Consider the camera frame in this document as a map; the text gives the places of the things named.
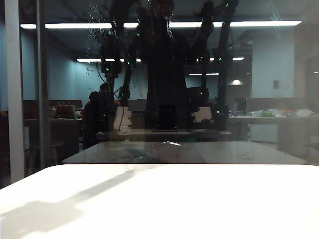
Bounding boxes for large glass pane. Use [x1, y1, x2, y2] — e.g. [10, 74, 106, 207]
[47, 0, 319, 166]

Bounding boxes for grey frame post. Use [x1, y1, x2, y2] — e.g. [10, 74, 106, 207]
[36, 0, 52, 170]

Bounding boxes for white frame post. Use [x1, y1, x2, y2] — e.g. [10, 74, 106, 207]
[4, 0, 25, 185]

